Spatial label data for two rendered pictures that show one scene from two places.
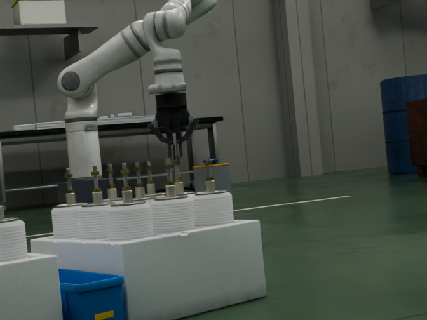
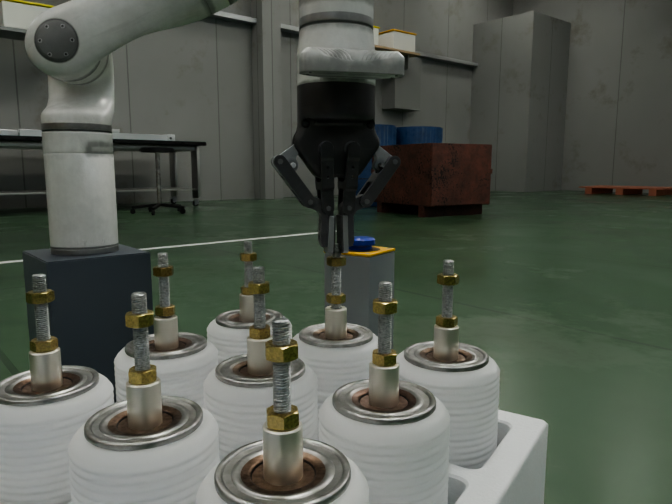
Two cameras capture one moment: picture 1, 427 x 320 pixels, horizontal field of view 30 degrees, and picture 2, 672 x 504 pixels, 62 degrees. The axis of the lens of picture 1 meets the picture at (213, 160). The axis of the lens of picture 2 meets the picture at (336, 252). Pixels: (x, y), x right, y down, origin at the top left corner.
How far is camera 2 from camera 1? 1.44 m
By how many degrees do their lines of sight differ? 18
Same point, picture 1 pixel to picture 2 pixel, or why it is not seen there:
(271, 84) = (245, 118)
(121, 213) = not seen: outside the picture
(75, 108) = (65, 104)
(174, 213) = (417, 472)
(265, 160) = (236, 183)
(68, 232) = (35, 486)
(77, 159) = (68, 209)
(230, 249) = not seen: outside the picture
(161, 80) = (328, 44)
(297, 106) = (266, 139)
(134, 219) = not seen: outside the picture
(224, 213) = (493, 419)
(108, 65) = (145, 16)
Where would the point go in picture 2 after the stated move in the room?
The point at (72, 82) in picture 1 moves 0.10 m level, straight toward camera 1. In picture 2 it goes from (60, 42) to (59, 25)
